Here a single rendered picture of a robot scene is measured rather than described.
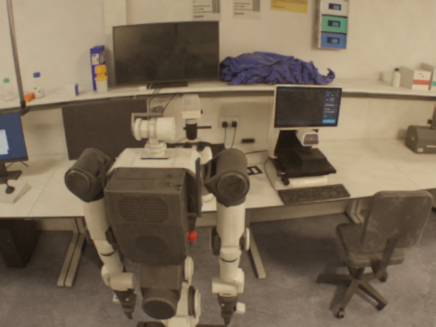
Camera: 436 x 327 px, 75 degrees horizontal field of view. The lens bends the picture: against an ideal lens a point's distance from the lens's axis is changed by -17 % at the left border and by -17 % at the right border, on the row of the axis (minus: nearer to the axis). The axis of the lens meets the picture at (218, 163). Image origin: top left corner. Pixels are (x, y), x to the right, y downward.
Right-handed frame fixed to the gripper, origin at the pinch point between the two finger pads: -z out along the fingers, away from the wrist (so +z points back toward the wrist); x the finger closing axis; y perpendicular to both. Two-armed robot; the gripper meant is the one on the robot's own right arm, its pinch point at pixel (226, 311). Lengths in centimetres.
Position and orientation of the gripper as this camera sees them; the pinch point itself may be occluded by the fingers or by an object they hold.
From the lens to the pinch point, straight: 155.3
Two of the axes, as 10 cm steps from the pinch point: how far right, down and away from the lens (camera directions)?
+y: -10.0, -0.1, 0.2
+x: 0.2, -6.1, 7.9
